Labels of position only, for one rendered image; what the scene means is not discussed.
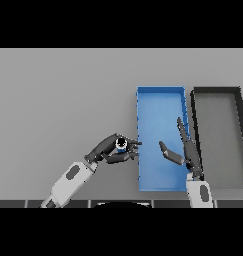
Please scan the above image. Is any blue bin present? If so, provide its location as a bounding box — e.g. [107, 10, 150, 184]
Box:
[135, 85, 193, 193]

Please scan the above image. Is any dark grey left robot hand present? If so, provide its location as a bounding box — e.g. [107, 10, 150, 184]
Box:
[84, 132, 143, 165]

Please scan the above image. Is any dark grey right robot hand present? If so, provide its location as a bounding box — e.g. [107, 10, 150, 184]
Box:
[158, 116, 205, 182]

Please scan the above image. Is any dark grey bin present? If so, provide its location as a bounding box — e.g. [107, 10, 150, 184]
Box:
[189, 86, 243, 190]

